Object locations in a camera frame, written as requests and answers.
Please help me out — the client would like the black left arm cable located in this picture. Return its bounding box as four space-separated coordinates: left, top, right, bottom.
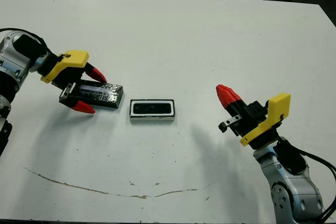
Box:
0 27 49 51

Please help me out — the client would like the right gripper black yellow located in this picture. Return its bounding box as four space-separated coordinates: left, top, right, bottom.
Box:
216 84 291 150

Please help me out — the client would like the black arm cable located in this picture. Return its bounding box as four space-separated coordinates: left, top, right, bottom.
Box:
278 136 336 221
0 27 49 51

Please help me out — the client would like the white-lined camera box base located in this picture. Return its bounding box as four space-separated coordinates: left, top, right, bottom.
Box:
129 99 176 125

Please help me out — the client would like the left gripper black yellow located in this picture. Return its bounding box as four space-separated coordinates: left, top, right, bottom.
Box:
38 50 108 115

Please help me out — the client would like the black camera box lid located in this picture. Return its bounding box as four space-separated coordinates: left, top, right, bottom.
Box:
70 82 124 110

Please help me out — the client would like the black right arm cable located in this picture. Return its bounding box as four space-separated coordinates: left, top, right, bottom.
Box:
278 136 336 221

